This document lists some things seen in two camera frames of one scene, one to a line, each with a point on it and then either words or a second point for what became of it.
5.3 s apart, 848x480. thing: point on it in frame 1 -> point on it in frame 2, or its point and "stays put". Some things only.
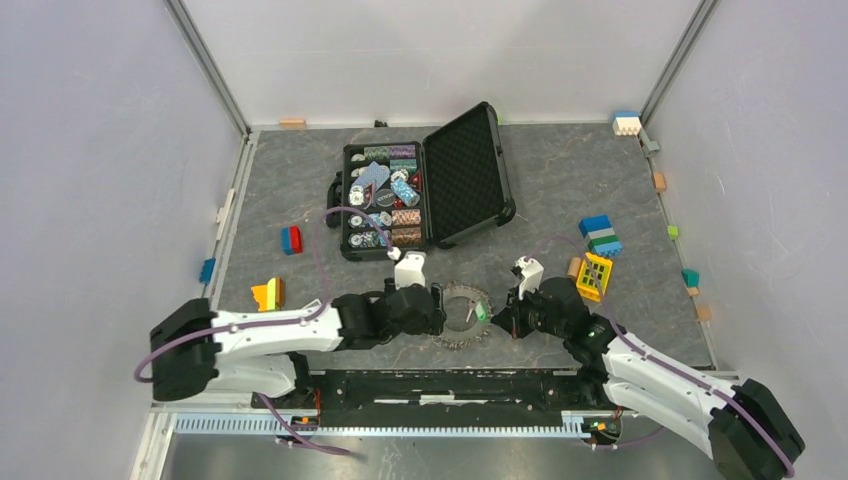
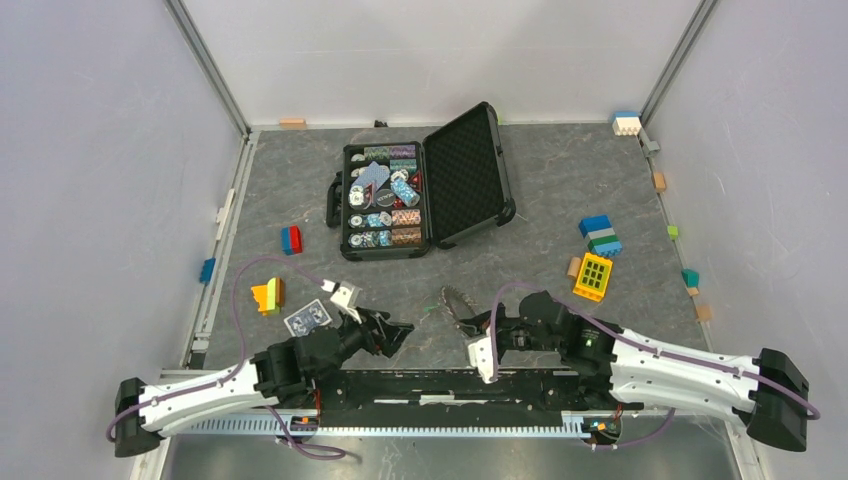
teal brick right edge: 691,277 stays put
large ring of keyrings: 479,329 -> 469,301
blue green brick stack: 600,235 stays put
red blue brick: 292,239 stays put
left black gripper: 432,323 -> 390,335
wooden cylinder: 574,267 stays put
